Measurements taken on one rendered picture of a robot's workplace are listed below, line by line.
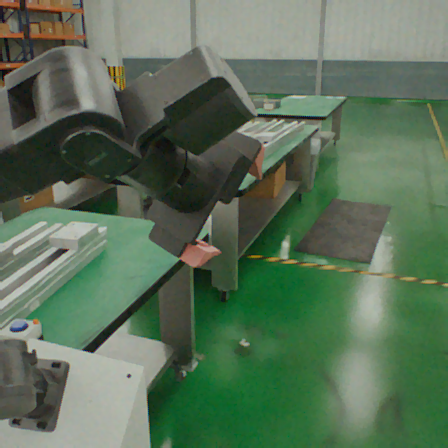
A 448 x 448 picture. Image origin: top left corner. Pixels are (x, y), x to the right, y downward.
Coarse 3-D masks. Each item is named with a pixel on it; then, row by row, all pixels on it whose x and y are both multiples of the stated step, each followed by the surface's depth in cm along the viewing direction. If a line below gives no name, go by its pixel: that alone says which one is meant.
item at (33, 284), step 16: (96, 240) 181; (48, 256) 163; (64, 256) 161; (80, 256) 169; (96, 256) 182; (16, 272) 150; (32, 272) 154; (48, 272) 151; (64, 272) 160; (0, 288) 140; (16, 288) 147; (32, 288) 143; (48, 288) 152; (0, 304) 131; (16, 304) 136; (32, 304) 143; (0, 320) 130
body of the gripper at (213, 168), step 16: (224, 144) 46; (192, 160) 42; (208, 160) 47; (224, 160) 46; (240, 160) 46; (192, 176) 42; (208, 176) 44; (224, 176) 46; (176, 192) 42; (192, 192) 43; (208, 192) 45; (160, 208) 48; (176, 208) 46; (192, 208) 45; (208, 208) 45; (160, 224) 48; (176, 224) 47; (192, 224) 46; (192, 240) 46
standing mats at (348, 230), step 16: (336, 208) 479; (352, 208) 479; (368, 208) 479; (384, 208) 478; (320, 224) 436; (336, 224) 436; (352, 224) 436; (368, 224) 436; (384, 224) 438; (304, 240) 400; (320, 240) 400; (336, 240) 400; (352, 240) 400; (368, 240) 400; (336, 256) 371; (352, 256) 369; (368, 256) 369
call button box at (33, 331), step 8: (16, 320) 128; (24, 320) 128; (8, 328) 124; (24, 328) 124; (32, 328) 124; (40, 328) 127; (0, 336) 122; (8, 336) 121; (16, 336) 121; (24, 336) 121; (32, 336) 124; (40, 336) 128
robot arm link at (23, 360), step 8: (0, 352) 72; (8, 352) 72; (16, 352) 73; (24, 352) 74; (32, 352) 76; (0, 360) 71; (8, 360) 71; (16, 360) 72; (24, 360) 73; (32, 360) 75; (0, 368) 70; (8, 368) 71; (16, 368) 71; (24, 368) 73; (0, 376) 70; (8, 376) 70; (16, 376) 71; (24, 376) 72; (0, 384) 69; (8, 384) 70; (32, 384) 73; (40, 384) 74
